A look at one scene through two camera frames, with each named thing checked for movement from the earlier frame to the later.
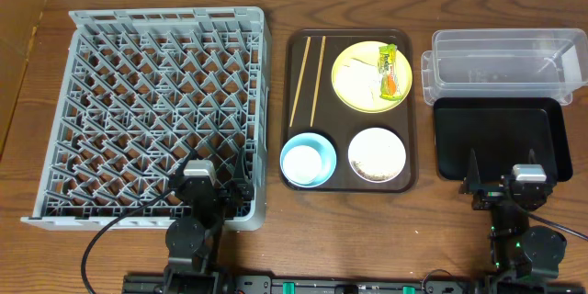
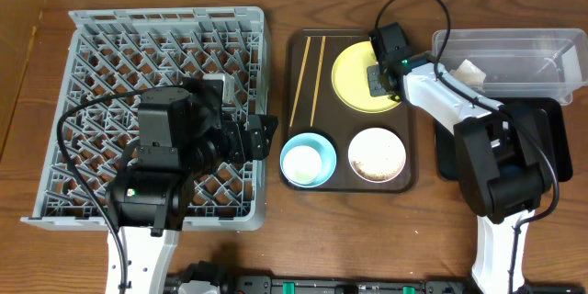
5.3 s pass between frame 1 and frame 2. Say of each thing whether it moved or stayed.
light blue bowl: stayed
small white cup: stayed
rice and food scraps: stayed
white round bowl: stayed
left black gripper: moved
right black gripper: moved
